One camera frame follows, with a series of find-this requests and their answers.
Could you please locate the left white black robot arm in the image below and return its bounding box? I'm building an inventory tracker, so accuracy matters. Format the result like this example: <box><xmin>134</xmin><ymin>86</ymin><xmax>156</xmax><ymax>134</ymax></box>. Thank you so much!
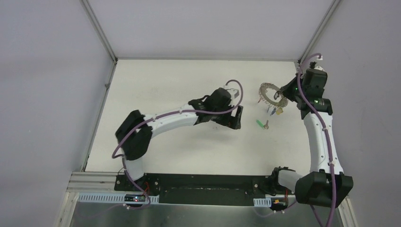
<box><xmin>112</xmin><ymin>87</ymin><xmax>243</xmax><ymax>191</ymax></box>

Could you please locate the key with green tag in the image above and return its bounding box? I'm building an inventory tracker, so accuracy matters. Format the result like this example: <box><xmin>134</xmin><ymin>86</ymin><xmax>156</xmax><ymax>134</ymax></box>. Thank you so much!
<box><xmin>256</xmin><ymin>120</ymin><xmax>269</xmax><ymax>130</ymax></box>

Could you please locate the yellow tag on keyring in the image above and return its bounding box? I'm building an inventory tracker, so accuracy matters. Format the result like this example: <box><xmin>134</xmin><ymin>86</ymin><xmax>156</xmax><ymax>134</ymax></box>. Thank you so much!
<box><xmin>275</xmin><ymin>108</ymin><xmax>283</xmax><ymax>115</ymax></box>

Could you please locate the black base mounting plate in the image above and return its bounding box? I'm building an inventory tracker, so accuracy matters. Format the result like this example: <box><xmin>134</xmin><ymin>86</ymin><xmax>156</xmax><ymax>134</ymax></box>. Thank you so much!
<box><xmin>114</xmin><ymin>173</ymin><xmax>292</xmax><ymax>210</ymax></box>

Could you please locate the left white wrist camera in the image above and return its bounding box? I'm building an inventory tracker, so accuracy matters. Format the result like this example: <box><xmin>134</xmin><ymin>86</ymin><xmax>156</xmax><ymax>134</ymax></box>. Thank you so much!
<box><xmin>227</xmin><ymin>88</ymin><xmax>240</xmax><ymax>100</ymax></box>

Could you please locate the aluminium frame rail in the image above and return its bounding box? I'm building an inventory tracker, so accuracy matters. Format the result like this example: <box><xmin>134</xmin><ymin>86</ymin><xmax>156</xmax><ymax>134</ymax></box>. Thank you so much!
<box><xmin>67</xmin><ymin>172</ymin><xmax>117</xmax><ymax>192</ymax></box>

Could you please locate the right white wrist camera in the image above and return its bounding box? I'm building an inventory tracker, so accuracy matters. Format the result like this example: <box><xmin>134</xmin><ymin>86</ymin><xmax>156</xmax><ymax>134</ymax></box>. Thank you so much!
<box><xmin>306</xmin><ymin>61</ymin><xmax>327</xmax><ymax>74</ymax></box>

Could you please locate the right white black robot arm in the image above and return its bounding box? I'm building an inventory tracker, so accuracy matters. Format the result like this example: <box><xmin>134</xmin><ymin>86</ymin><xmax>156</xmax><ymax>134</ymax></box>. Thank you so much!
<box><xmin>267</xmin><ymin>67</ymin><xmax>354</xmax><ymax>208</ymax></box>

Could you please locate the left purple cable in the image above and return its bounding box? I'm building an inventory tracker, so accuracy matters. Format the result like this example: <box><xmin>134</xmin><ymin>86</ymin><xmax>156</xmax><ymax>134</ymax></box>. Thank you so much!
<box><xmin>112</xmin><ymin>79</ymin><xmax>244</xmax><ymax>210</ymax></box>

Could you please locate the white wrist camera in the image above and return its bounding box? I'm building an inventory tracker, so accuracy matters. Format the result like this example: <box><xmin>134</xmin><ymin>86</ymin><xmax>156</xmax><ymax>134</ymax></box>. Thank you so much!
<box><xmin>306</xmin><ymin>61</ymin><xmax>327</xmax><ymax>74</ymax></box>
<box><xmin>227</xmin><ymin>88</ymin><xmax>240</xmax><ymax>100</ymax></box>

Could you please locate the white slotted cable duct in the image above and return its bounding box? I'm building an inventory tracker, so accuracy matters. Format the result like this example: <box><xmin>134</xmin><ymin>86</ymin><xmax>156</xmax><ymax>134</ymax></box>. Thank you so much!
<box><xmin>77</xmin><ymin>192</ymin><xmax>159</xmax><ymax>205</ymax></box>

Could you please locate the metal disc keyring holder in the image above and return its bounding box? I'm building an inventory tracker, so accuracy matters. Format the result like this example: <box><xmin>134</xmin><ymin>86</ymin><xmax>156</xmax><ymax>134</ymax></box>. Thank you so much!
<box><xmin>257</xmin><ymin>82</ymin><xmax>288</xmax><ymax>110</ymax></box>

